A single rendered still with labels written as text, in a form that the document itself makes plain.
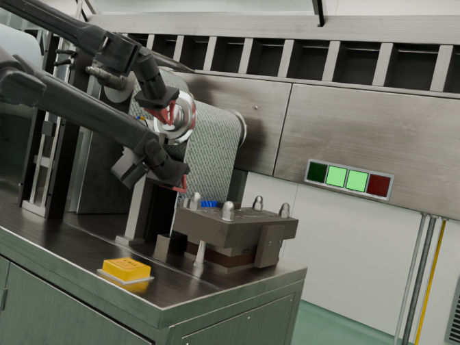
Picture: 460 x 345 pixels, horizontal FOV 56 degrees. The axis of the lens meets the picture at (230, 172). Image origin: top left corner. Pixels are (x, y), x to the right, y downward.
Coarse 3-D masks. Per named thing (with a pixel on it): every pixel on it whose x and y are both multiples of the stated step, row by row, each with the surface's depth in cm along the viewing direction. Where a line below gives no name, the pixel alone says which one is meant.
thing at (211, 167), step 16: (192, 144) 115; (208, 144) 120; (192, 160) 116; (208, 160) 122; (224, 160) 128; (192, 176) 117; (208, 176) 123; (224, 176) 130; (192, 192) 119; (208, 192) 125; (224, 192) 132; (176, 208) 114
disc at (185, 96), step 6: (180, 96) 115; (186, 96) 114; (192, 102) 113; (192, 108) 113; (192, 114) 113; (156, 120) 119; (192, 120) 112; (156, 126) 119; (192, 126) 112; (186, 132) 113; (180, 138) 114; (186, 138) 113; (168, 144) 116; (174, 144) 115
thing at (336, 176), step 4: (332, 168) 124; (336, 168) 124; (340, 168) 123; (332, 172) 124; (336, 172) 124; (340, 172) 123; (344, 172) 122; (328, 176) 125; (332, 176) 124; (336, 176) 124; (340, 176) 123; (344, 176) 122; (328, 180) 125; (332, 180) 124; (336, 180) 123; (340, 180) 123; (332, 184) 124; (336, 184) 123; (340, 184) 123
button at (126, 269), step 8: (104, 264) 88; (112, 264) 87; (120, 264) 88; (128, 264) 89; (136, 264) 90; (144, 264) 91; (112, 272) 87; (120, 272) 85; (128, 272) 85; (136, 272) 87; (144, 272) 89; (128, 280) 85
